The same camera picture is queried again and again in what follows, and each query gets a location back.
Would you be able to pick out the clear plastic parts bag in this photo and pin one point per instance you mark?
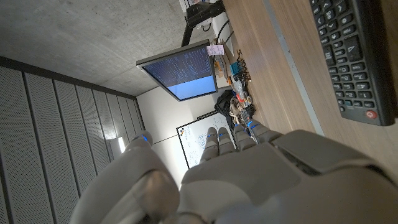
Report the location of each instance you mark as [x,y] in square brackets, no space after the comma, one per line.
[239,88]

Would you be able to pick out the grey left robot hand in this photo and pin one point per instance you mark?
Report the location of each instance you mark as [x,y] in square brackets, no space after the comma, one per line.
[248,186]

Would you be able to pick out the long ceiling light bar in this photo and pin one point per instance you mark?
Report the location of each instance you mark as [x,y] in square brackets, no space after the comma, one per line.
[119,144]

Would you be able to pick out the pile of dark clothes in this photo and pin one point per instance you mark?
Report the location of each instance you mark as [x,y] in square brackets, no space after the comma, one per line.
[224,105]

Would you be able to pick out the black framed whiteboard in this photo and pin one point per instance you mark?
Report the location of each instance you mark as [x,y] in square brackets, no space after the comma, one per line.
[192,140]

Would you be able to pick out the small blue box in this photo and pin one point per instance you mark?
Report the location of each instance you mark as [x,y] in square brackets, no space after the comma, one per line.
[236,68]

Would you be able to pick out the flat computer monitor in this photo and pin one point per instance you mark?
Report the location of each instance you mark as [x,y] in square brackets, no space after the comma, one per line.
[183,74]

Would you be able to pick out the pink note on monitor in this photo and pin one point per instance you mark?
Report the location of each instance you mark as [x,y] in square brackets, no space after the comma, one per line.
[215,50]

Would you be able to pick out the black TV remote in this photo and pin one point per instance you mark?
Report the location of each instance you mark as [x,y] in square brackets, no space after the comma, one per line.
[351,59]

